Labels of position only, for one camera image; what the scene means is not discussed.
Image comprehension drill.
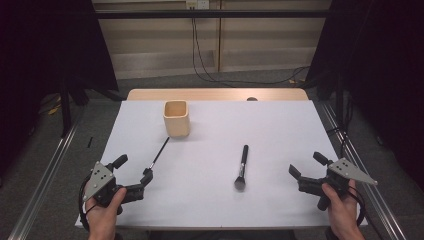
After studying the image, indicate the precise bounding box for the black metal stand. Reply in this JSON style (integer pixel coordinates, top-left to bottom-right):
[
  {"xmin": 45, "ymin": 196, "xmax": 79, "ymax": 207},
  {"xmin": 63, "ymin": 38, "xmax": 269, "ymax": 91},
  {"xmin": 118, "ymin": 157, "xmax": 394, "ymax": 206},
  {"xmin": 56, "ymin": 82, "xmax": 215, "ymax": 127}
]
[{"xmin": 59, "ymin": 76, "xmax": 73, "ymax": 138}]

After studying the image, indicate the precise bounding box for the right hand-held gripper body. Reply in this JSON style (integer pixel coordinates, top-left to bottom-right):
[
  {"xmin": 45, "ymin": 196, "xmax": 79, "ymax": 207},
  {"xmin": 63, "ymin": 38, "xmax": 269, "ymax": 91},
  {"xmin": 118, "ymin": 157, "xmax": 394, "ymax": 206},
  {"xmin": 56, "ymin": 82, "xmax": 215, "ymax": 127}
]
[{"xmin": 297, "ymin": 157, "xmax": 379, "ymax": 212}]

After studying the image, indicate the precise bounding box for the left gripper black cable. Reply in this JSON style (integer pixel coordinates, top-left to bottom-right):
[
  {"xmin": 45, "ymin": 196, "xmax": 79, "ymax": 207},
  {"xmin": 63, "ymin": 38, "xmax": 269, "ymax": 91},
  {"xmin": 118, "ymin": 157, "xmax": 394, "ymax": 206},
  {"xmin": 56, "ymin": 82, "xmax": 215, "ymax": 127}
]
[{"xmin": 77, "ymin": 174, "xmax": 98, "ymax": 232}]

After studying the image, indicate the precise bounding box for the light wooden table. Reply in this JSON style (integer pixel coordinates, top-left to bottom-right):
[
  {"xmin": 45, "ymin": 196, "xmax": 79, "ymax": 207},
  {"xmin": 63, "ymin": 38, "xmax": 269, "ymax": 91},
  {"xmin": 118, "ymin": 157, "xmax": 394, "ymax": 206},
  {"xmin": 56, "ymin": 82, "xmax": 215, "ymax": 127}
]
[{"xmin": 126, "ymin": 87, "xmax": 310, "ymax": 102}]

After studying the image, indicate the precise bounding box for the aluminium floor rail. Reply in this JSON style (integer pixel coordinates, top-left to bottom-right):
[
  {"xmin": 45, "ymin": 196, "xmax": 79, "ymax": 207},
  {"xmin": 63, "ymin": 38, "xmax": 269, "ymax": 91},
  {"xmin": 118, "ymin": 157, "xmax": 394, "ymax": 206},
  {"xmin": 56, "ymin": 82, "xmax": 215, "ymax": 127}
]
[
  {"xmin": 7, "ymin": 108, "xmax": 86, "ymax": 240},
  {"xmin": 319, "ymin": 99, "xmax": 408, "ymax": 240}
]

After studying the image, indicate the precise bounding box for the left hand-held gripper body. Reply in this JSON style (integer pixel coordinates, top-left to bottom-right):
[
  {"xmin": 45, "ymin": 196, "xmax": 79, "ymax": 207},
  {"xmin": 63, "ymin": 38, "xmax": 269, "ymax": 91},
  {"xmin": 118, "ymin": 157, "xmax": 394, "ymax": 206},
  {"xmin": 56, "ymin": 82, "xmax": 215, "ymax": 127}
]
[{"xmin": 81, "ymin": 161, "xmax": 146, "ymax": 215}]

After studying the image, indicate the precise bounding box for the black curtain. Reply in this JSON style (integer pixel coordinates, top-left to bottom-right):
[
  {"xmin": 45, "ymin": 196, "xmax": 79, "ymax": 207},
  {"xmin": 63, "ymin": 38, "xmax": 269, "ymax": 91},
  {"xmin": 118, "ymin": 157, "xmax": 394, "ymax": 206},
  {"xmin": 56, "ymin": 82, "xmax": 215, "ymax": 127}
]
[
  {"xmin": 0, "ymin": 0, "xmax": 120, "ymax": 179},
  {"xmin": 305, "ymin": 0, "xmax": 424, "ymax": 183}
]

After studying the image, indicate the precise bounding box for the person's right hand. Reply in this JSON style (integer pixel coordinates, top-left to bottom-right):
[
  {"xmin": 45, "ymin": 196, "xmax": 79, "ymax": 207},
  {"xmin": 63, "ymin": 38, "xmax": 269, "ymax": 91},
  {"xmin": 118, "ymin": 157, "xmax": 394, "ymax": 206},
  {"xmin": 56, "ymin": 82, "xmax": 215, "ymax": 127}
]
[{"xmin": 321, "ymin": 179, "xmax": 365, "ymax": 240}]

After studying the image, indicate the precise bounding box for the beige square cup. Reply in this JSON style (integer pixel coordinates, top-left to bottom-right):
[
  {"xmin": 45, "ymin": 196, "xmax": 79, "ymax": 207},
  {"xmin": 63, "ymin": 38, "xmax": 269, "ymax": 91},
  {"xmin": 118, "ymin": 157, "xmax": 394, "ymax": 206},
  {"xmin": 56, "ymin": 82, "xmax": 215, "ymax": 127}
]
[{"xmin": 162, "ymin": 99, "xmax": 191, "ymax": 138}]

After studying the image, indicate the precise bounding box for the black wall cable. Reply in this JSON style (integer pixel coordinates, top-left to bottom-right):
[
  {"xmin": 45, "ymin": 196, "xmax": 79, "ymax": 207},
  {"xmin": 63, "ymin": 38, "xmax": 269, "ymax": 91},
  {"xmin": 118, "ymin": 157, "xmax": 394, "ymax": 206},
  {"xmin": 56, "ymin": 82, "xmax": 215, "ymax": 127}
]
[
  {"xmin": 190, "ymin": 7, "xmax": 312, "ymax": 86},
  {"xmin": 193, "ymin": 7, "xmax": 312, "ymax": 86}
]

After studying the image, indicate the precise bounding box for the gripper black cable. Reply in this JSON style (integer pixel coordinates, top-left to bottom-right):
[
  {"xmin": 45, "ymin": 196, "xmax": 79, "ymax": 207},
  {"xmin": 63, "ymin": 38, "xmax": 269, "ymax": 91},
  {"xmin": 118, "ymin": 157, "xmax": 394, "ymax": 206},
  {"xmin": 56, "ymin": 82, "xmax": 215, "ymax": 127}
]
[
  {"xmin": 77, "ymin": 174, "xmax": 98, "ymax": 232},
  {"xmin": 348, "ymin": 185, "xmax": 368, "ymax": 228}
]

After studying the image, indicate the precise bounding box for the large black makeup brush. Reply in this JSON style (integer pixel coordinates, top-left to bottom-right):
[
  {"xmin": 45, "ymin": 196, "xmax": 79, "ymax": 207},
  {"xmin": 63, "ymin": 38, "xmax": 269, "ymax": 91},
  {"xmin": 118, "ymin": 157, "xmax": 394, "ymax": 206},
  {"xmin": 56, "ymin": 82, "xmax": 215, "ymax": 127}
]
[{"xmin": 233, "ymin": 144, "xmax": 250, "ymax": 192}]

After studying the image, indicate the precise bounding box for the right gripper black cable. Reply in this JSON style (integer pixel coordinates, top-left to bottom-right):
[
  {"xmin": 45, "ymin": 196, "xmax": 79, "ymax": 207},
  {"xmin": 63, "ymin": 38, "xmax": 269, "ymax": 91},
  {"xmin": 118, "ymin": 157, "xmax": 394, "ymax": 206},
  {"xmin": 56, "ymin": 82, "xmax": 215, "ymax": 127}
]
[{"xmin": 348, "ymin": 185, "xmax": 368, "ymax": 228}]

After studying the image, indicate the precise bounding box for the person's left hand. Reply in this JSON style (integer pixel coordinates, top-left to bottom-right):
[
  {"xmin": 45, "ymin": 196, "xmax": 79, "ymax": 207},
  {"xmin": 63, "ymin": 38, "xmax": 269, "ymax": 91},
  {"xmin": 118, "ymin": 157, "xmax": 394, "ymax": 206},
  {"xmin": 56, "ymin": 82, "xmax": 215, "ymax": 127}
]
[{"xmin": 84, "ymin": 187, "xmax": 128, "ymax": 240}]

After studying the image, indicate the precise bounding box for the black horizontal bar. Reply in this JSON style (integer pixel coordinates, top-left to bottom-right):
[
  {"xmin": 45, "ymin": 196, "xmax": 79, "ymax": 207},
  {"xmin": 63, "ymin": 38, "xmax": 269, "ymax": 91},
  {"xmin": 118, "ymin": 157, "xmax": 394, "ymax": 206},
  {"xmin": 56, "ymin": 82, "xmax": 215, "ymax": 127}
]
[{"xmin": 94, "ymin": 9, "xmax": 330, "ymax": 20}]

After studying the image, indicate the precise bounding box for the white table sheet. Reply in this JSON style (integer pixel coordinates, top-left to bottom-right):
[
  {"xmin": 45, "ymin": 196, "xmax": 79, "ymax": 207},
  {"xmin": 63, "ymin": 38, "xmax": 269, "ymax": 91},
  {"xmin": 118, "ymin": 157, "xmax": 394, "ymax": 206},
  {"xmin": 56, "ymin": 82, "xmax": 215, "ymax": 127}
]
[{"xmin": 74, "ymin": 99, "xmax": 368, "ymax": 231}]

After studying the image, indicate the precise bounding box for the thin black makeup brush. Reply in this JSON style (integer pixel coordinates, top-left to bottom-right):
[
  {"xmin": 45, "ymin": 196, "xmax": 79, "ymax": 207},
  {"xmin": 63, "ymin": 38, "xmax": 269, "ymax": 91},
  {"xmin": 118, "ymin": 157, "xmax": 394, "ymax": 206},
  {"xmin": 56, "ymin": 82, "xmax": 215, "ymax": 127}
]
[{"xmin": 148, "ymin": 136, "xmax": 171, "ymax": 170}]

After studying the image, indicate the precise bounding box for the yellow floor cable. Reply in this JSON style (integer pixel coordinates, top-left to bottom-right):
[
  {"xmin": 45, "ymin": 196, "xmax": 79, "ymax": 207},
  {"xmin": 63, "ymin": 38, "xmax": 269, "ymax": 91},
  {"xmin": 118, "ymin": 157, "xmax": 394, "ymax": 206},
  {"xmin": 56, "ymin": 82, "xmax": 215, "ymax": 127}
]
[{"xmin": 47, "ymin": 96, "xmax": 64, "ymax": 116}]

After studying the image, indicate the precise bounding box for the white wall socket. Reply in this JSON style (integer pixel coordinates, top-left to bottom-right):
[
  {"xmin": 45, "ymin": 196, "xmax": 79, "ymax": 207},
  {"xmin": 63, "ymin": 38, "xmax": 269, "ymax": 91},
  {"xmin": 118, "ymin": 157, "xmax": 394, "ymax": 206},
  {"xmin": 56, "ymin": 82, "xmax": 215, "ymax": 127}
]
[{"xmin": 185, "ymin": 0, "xmax": 211, "ymax": 10}]

